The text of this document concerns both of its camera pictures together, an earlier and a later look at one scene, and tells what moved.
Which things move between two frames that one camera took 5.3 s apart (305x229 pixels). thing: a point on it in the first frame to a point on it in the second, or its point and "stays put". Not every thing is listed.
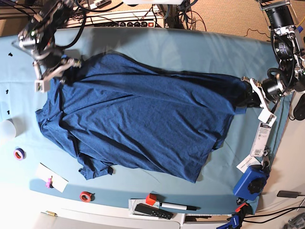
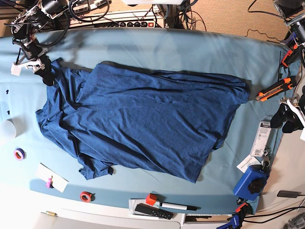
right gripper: x=269 y=90 to x=292 y=103
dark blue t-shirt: x=113 y=109 stays put
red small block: x=151 y=198 stays put
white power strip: x=140 y=19 stays put
